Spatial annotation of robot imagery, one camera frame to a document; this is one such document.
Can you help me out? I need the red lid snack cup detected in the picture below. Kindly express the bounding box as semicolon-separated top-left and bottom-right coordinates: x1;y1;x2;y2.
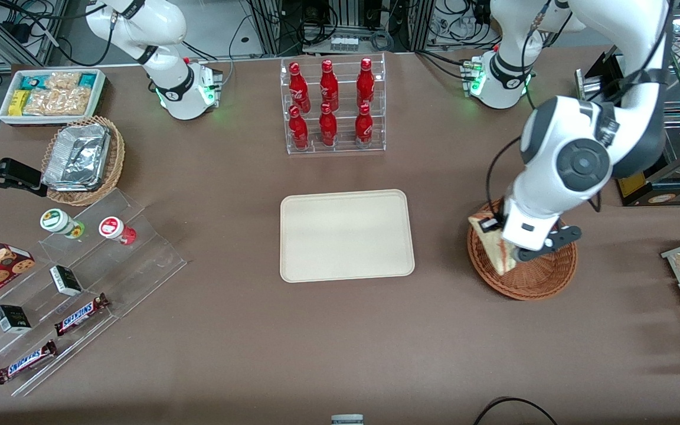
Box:
99;217;137;246

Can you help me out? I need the small black box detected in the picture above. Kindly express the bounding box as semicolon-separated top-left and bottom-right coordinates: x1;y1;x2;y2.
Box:
0;304;32;334
50;265;83;297

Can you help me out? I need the white rectangular snack bin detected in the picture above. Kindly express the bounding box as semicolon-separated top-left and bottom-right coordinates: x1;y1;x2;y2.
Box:
0;68;107;128

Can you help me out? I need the green lid snack cup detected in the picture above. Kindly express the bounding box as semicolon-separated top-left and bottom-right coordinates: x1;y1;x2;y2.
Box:
40;208;86;239

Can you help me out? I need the brown round wicker basket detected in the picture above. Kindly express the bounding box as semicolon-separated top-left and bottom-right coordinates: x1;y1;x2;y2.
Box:
467;200;578;302

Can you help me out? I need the triangular sandwich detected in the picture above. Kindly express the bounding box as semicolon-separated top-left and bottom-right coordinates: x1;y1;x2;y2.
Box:
468;215;518;277

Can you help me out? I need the clear bag of crackers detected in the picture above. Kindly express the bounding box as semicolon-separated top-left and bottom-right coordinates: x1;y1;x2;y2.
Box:
54;87;93;116
45;72;81;90
23;89;57;116

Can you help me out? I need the black looped cable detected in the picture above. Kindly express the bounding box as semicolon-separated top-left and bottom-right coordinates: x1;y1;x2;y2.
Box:
473;397;559;425

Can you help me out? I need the clear acrylic bottle rack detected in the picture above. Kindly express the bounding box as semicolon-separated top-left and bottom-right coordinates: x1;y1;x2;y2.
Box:
280;52;387;155

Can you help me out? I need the cream rectangular tray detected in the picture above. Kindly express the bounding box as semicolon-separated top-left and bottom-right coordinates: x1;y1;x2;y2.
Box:
280;189;416;283

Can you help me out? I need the aluminium foil tray stack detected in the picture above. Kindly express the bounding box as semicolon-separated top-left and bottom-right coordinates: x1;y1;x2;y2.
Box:
43;123;112;191

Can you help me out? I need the clear acrylic stepped shelf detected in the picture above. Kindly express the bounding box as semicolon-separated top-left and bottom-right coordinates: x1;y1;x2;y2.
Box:
0;188;188;397

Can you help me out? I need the snickers chocolate bar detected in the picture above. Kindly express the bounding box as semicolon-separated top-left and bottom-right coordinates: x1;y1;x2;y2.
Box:
0;339;58;385
54;293;110;337

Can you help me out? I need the red cola bottle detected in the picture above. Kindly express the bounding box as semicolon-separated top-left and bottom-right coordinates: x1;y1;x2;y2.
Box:
319;103;338;148
289;62;311;113
357;57;375;109
319;59;339;112
355;103;374;148
288;105;309;150

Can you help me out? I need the tan oval wicker basket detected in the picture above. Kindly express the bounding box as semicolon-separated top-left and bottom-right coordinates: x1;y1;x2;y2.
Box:
41;115;126;207

